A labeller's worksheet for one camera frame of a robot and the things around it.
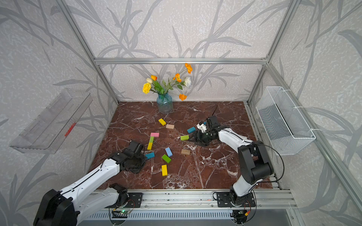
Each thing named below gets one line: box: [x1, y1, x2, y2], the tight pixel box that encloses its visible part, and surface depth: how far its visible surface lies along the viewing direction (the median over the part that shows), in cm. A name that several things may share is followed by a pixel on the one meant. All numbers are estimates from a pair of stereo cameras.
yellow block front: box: [161, 164, 168, 177], surface depth 85 cm
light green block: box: [180, 135, 190, 141], surface depth 101 cm
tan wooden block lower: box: [181, 148, 191, 155], surface depth 93 cm
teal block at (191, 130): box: [186, 126, 197, 134], surface depth 104 cm
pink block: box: [150, 132, 160, 138], surface depth 101 cm
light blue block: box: [164, 146, 173, 157], surface depth 93 cm
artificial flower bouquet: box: [142, 62, 193, 102], surface depth 98 cm
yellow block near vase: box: [157, 117, 167, 126], surface depth 110 cm
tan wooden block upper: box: [165, 123, 175, 130], surface depth 107 cm
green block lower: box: [161, 153, 172, 164], surface depth 90 cm
